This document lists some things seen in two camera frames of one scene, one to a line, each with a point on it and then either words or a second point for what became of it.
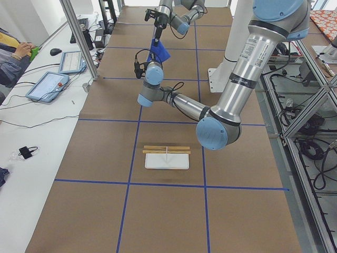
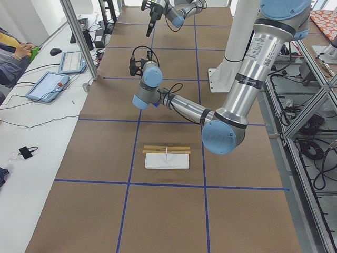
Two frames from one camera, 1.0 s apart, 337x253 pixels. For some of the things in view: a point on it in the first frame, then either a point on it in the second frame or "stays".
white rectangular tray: x=164 y=157 stays
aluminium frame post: x=79 y=38 stays
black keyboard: x=83 y=21 stays
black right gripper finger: x=159 y=26 to x=155 y=15
